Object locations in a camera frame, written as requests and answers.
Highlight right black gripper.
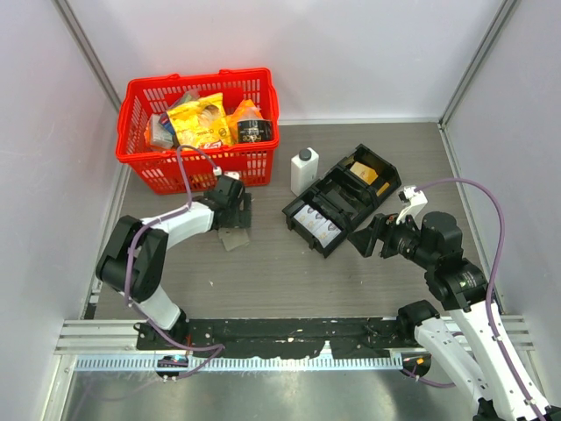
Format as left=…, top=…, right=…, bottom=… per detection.
left=347, top=206, right=437, bottom=268

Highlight grey leather card holder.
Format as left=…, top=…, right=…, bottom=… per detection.
left=218, top=228, right=250, bottom=252

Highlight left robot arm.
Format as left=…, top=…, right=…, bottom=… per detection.
left=96, top=175, right=252, bottom=349

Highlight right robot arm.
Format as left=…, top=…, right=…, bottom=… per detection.
left=349, top=211, right=560, bottom=420

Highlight white card boxes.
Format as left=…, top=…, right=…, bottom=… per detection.
left=294, top=205, right=341, bottom=248

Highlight black compartment organizer tray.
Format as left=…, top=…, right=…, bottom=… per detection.
left=282, top=144, right=401, bottom=257

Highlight white bottle grey cap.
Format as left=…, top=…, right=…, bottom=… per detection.
left=290, top=147, right=319, bottom=196

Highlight black labelled jar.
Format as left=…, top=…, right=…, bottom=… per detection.
left=237, top=119, right=273, bottom=144

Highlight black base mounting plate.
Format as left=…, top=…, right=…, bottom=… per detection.
left=135, top=316, right=444, bottom=359

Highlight red plastic shopping basket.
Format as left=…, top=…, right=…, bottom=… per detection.
left=116, top=68, right=280, bottom=195

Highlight yellow chips bag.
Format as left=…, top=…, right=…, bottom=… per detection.
left=167, top=92, right=234, bottom=149

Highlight orange snack bag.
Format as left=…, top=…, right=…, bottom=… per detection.
left=226, top=99, right=263, bottom=144

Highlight grey green snack packet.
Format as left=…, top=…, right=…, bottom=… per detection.
left=144, top=114, right=174, bottom=151

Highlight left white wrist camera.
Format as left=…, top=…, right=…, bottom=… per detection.
left=213, top=167, right=241, bottom=180

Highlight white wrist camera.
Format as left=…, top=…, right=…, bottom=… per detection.
left=396, top=186, right=428, bottom=225
left=213, top=167, right=241, bottom=180

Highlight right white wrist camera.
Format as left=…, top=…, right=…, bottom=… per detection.
left=396, top=186, right=428, bottom=225

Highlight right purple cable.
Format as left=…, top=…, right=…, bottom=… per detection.
left=401, top=177, right=549, bottom=417

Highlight white slotted cable duct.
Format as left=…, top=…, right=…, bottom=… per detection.
left=75, top=353, right=403, bottom=372

